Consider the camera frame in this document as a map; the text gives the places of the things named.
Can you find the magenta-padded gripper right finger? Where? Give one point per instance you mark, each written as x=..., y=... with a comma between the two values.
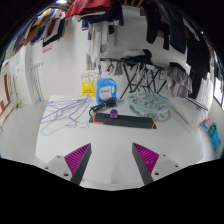
x=146, y=159

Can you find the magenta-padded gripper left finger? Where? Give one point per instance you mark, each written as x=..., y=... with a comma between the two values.
x=77, y=159

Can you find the purple charger block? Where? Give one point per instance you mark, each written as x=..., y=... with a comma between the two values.
x=114, y=114

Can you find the round pale blue peg hanger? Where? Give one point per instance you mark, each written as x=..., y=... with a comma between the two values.
x=148, y=106

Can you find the white pillow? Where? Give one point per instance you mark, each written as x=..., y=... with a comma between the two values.
x=190, y=115

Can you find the blue plastic containers group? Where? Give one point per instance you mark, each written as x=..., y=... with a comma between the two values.
x=213, y=135

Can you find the blue detergent bottle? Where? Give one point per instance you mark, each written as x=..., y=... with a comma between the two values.
x=106, y=90

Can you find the black folding drying rack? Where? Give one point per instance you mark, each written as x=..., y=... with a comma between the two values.
x=141, y=75

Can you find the grey garment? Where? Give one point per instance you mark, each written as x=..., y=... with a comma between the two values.
x=178, y=80

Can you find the white cloth bundle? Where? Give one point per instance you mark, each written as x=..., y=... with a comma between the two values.
x=135, y=54

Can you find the hanging white clothes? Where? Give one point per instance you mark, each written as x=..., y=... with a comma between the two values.
x=96, y=40

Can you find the hanging dark clothes row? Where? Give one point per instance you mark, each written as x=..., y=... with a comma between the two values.
x=176, y=30

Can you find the hanging colourful clothes row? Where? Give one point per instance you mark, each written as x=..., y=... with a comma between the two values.
x=40, y=28

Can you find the red hanging garment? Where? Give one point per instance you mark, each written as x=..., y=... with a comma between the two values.
x=86, y=6

